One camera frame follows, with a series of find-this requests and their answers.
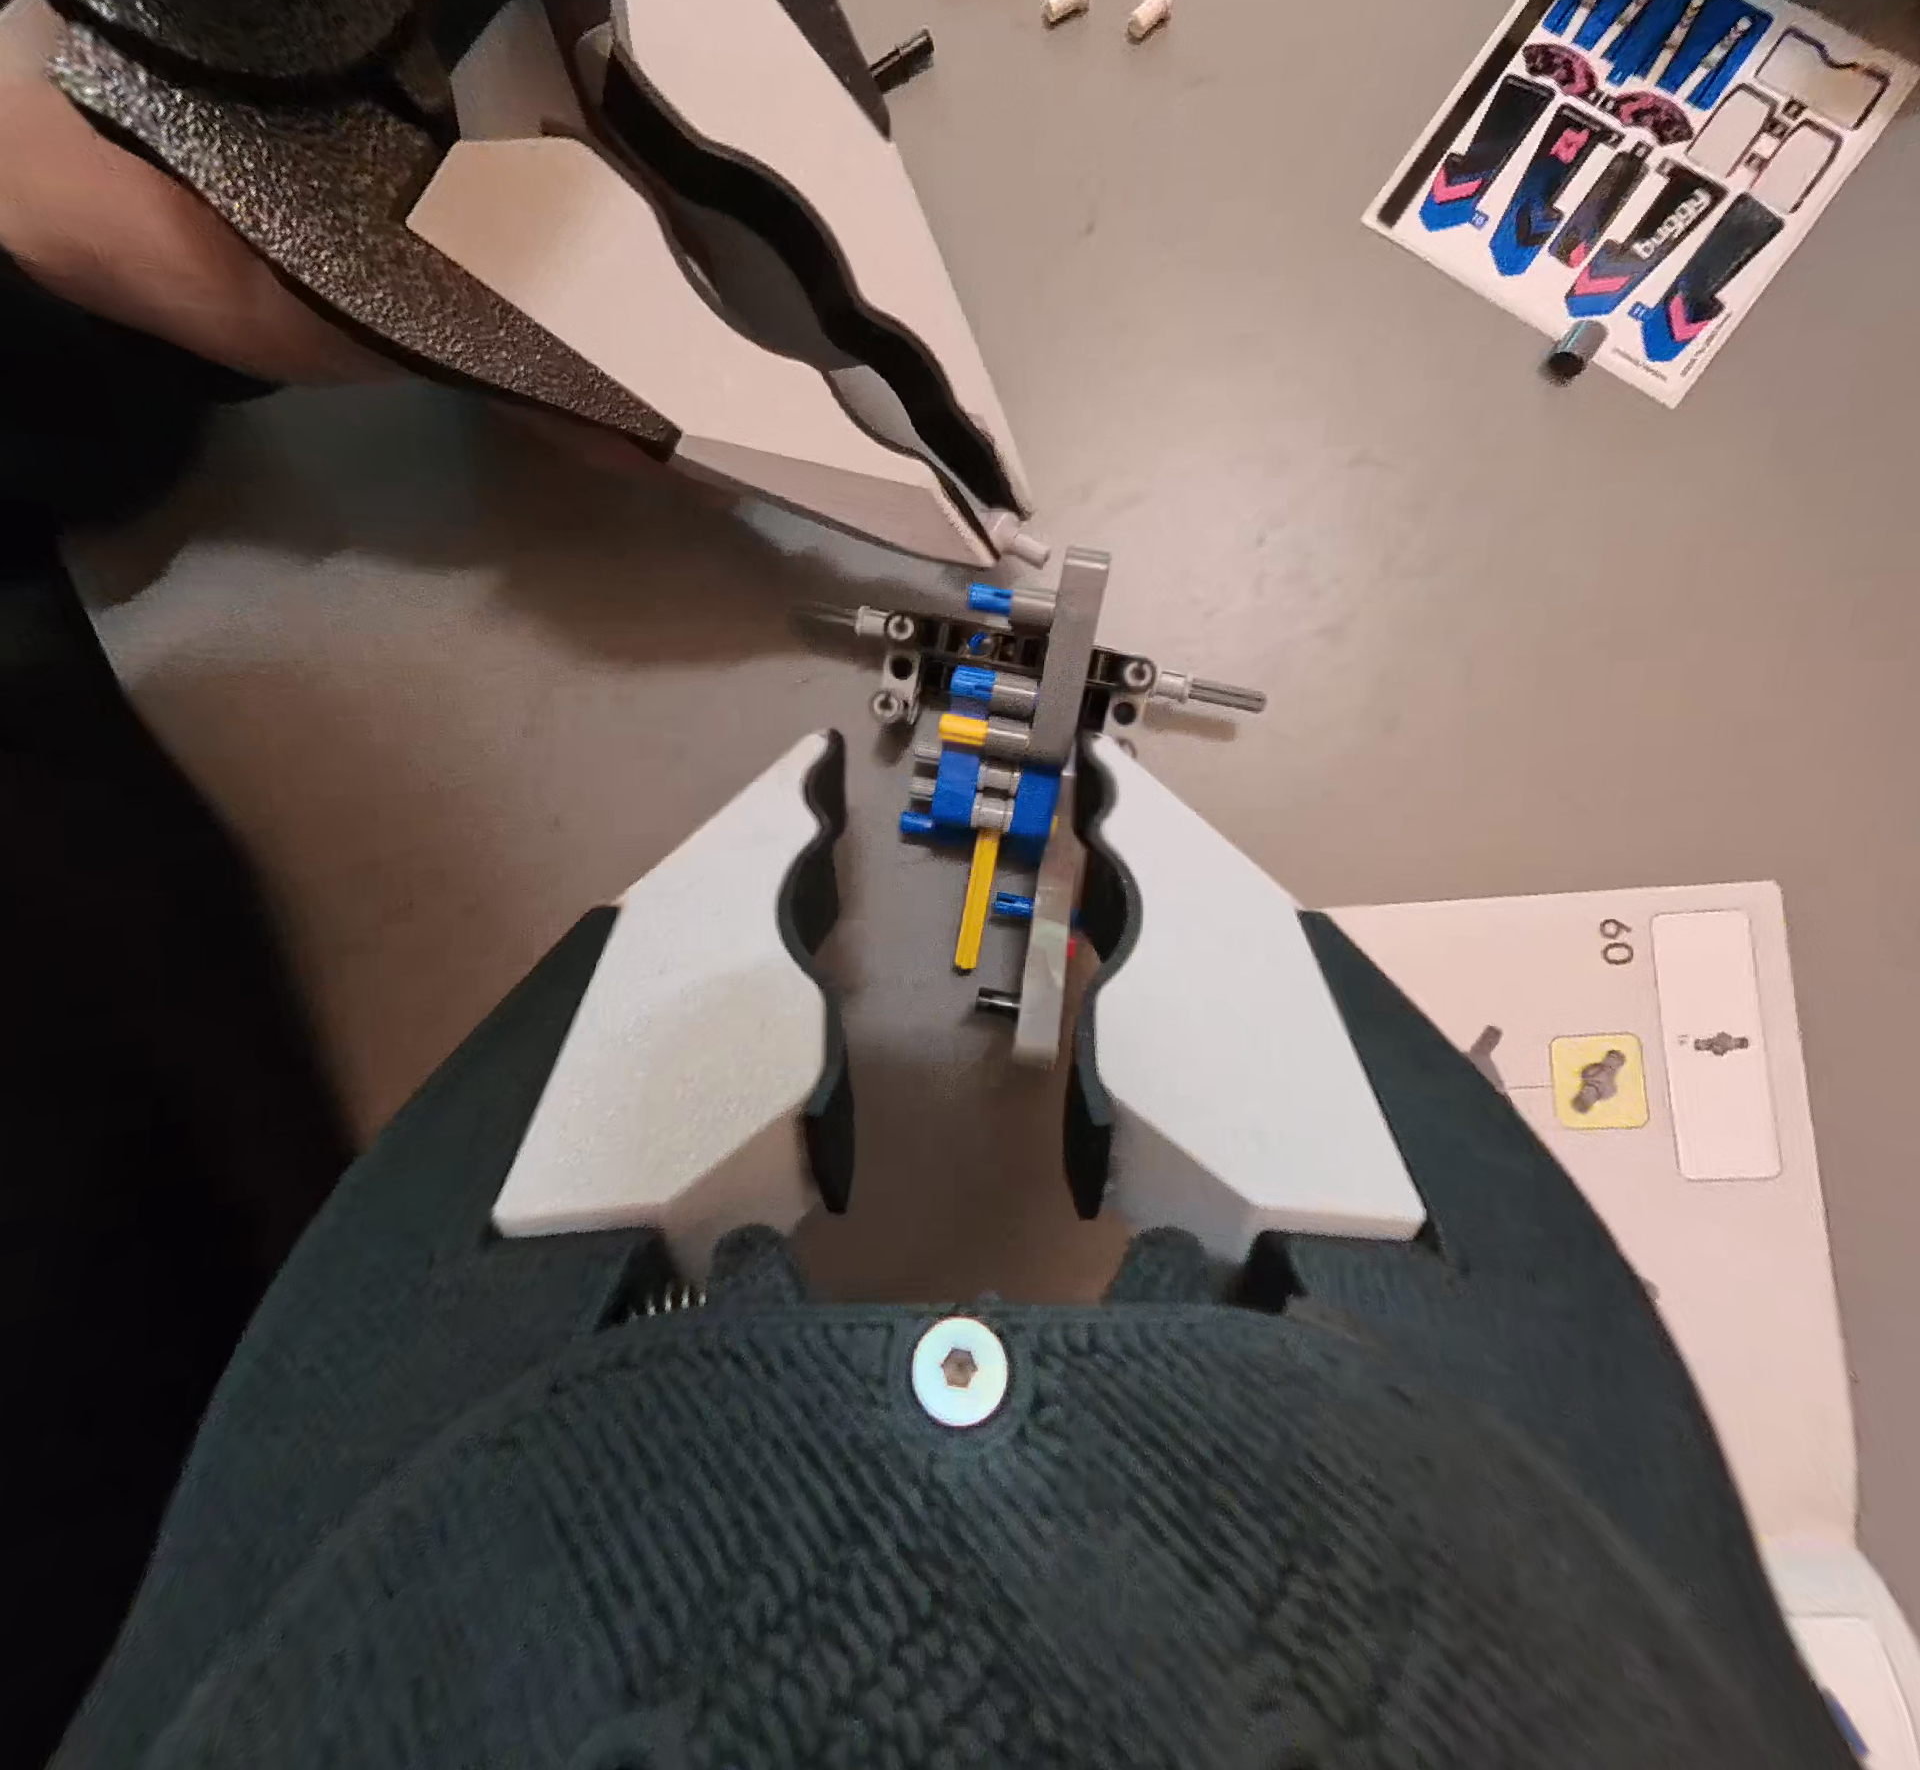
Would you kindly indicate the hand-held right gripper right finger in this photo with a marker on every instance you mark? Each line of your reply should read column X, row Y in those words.
column 1247, row 1034

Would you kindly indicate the person's left hand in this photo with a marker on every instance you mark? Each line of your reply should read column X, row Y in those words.
column 136, row 225

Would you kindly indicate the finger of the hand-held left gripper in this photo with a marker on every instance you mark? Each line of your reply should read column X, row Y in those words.
column 601, row 285
column 781, row 104

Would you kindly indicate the lego sticker sheet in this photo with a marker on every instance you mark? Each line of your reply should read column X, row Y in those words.
column 1592, row 195

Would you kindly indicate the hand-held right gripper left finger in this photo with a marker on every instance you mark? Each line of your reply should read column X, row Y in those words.
column 675, row 1034

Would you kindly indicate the blue grey lego sub-assembly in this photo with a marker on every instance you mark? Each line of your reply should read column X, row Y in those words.
column 1073, row 659

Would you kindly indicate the small dark grey lego cylinder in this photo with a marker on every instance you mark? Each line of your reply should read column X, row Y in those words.
column 1575, row 348

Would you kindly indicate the person's dark clothed torso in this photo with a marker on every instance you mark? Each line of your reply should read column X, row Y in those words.
column 89, row 1050

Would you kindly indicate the small light grey lego pin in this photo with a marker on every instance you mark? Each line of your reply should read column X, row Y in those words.
column 1027, row 544

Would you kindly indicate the lego instruction booklet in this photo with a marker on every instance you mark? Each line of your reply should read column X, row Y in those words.
column 1500, row 1276

